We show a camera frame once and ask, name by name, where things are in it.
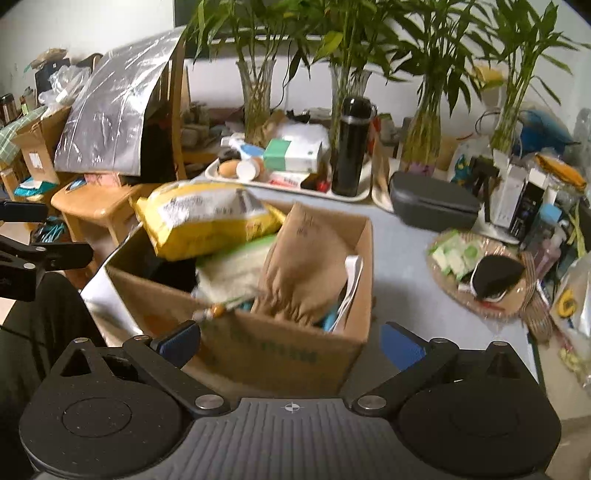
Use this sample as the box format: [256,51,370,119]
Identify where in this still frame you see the yellow wet wipes pack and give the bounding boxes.
[133,181,286,261]

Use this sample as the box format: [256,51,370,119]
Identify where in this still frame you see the wooden chair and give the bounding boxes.
[51,34,186,244]

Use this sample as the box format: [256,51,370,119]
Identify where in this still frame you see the cardboard box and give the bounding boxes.
[104,198,375,399]

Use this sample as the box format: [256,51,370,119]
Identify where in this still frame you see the woven basket tray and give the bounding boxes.
[426,230,537,321]

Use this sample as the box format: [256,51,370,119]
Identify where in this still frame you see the brown cloth pouch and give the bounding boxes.
[252,203,353,326]

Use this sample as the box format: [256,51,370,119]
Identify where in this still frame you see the dark grey zip case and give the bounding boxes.
[389,171,481,232]

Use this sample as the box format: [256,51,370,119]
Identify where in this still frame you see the white plastic tray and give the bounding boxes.
[201,160,372,203]

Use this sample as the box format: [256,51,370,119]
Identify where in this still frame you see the small brown pouch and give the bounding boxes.
[217,159,240,179]

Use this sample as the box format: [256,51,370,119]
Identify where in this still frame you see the black white product box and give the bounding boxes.
[509,182,545,242]

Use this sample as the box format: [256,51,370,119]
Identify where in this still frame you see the white round jar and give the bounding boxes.
[235,159,260,182]

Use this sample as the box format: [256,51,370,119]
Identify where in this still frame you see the white blue tube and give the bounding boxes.
[221,135,264,160]

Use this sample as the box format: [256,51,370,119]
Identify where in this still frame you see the black thermos bottle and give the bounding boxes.
[332,96,376,197]

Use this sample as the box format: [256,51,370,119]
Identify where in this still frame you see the green white tissue box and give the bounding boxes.
[263,139,322,173]

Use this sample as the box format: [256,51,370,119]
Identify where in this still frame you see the glass vase bamboo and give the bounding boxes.
[283,0,407,143]
[470,1,590,154]
[185,1,301,146]
[394,1,491,176]

